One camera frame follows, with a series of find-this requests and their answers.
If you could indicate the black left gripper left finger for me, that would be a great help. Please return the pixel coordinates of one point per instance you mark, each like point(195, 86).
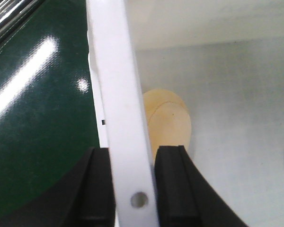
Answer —
point(83, 197)

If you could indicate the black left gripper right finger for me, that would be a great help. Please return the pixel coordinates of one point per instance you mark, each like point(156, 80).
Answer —
point(185, 198)

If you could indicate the cream plush ball toy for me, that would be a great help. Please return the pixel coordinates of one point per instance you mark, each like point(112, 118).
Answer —
point(168, 119)

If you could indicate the white plastic tote box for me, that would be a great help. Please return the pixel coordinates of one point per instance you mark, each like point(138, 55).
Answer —
point(225, 59)

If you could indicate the steel roller bars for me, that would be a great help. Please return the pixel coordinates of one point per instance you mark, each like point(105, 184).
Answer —
point(13, 13)

